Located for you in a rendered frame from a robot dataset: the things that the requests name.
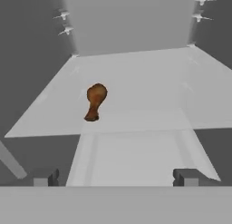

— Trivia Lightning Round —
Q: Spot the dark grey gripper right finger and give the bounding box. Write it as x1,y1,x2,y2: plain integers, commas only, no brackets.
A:
172,168,210,187

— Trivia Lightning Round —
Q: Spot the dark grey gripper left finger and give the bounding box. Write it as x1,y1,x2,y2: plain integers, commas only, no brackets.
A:
26,168,60,187

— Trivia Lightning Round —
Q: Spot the brown chicken drumstick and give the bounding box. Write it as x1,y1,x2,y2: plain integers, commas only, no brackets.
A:
83,83,109,123

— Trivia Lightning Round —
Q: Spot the grey slanted bar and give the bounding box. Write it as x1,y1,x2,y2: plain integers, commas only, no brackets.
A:
0,139,28,180

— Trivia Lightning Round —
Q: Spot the white fridge shelf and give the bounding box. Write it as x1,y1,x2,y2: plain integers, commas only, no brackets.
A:
4,44,232,139

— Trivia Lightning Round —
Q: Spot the small white shelf peg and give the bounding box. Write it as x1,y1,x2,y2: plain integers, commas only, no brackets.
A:
57,25,75,37
53,10,72,22
191,12,214,24
194,0,218,6

